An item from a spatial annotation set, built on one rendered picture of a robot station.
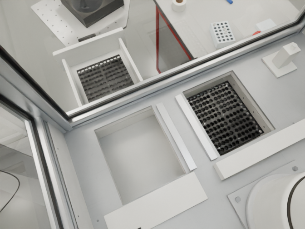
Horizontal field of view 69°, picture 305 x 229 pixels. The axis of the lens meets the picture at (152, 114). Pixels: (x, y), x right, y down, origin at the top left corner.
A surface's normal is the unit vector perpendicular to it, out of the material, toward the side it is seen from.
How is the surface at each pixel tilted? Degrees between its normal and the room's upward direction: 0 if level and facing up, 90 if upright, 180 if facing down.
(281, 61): 90
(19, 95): 90
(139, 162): 0
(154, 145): 0
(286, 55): 90
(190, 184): 0
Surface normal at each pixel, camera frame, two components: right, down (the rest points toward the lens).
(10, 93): 0.43, 0.83
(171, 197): -0.02, -0.39
